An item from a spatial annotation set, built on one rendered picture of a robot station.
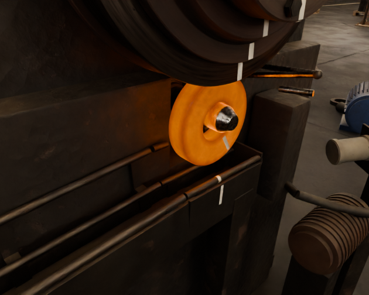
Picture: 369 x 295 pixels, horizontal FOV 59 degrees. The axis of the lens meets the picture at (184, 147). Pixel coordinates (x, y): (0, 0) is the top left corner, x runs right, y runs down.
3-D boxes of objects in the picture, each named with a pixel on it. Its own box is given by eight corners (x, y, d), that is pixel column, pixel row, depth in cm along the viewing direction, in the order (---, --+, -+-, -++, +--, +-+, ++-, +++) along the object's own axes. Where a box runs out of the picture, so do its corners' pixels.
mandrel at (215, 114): (173, 82, 62) (167, 105, 63) (155, 79, 58) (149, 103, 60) (246, 110, 51) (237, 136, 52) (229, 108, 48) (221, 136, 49)
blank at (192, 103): (151, 116, 46) (167, 124, 44) (218, 48, 51) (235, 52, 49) (188, 175, 58) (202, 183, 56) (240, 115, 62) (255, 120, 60)
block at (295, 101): (236, 184, 81) (249, 92, 70) (256, 173, 86) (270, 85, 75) (273, 205, 75) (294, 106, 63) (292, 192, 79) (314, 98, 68)
